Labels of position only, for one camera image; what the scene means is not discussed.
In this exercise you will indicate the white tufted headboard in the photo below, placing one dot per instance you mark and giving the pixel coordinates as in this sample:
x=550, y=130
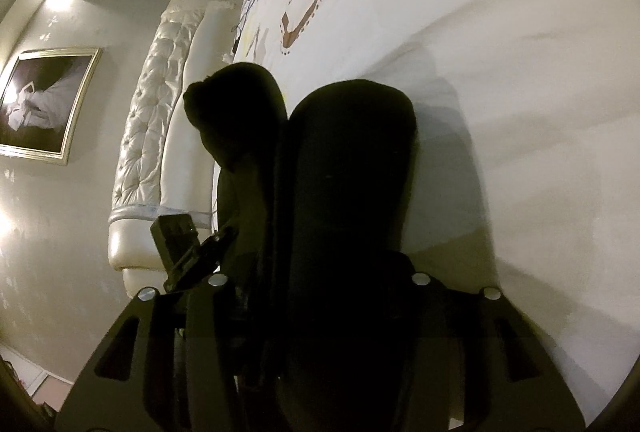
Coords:
x=150, y=112

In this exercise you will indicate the printed bed sheet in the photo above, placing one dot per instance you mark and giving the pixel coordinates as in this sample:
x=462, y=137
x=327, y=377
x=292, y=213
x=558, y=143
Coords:
x=500, y=87

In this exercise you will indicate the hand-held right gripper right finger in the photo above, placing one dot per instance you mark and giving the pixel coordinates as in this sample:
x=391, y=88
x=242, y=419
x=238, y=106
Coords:
x=437, y=317

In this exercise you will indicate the framed wall picture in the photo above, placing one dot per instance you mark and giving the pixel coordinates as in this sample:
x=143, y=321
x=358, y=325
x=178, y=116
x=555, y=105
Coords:
x=40, y=102

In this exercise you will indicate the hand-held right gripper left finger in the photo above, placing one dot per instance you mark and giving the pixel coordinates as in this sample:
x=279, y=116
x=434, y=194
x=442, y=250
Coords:
x=210, y=317

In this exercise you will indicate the black pants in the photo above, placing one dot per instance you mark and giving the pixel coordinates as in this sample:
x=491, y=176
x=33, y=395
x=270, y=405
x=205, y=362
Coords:
x=345, y=187

